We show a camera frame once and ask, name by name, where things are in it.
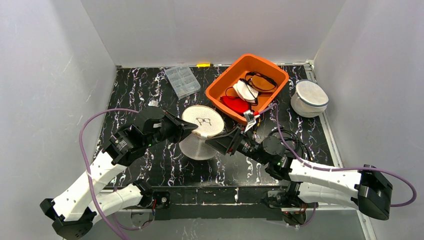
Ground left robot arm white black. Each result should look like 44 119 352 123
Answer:
40 106 198 240

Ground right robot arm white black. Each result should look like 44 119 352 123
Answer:
205 127 393 221

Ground red bra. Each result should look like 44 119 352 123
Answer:
220 96 257 116

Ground white bra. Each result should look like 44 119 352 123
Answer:
232 80 259 103

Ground grey-trim mesh laundry bag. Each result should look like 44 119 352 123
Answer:
290 79 329 118

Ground black yellow screwdriver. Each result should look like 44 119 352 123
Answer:
251 118 261 139

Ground clear plastic compartment box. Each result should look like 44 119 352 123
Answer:
164 65 201 100

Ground orange plastic bin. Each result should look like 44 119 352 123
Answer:
205 53 289 126

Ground yellow marker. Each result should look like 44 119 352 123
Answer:
196 63 213 68

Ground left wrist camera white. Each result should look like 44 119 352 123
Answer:
148 100 159 107

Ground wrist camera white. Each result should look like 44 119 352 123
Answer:
148 100 159 107
243 110 259 132

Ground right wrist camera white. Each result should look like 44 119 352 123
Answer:
243 110 259 132

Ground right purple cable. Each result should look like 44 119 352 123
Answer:
256 102 418 208

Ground purple cable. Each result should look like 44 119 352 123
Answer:
78 108 153 240
256 102 418 208

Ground coiled black cable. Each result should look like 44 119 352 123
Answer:
268 127 314 163

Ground orange bra black straps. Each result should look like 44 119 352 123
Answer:
244 71 278 94

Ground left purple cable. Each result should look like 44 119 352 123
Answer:
78 108 153 240

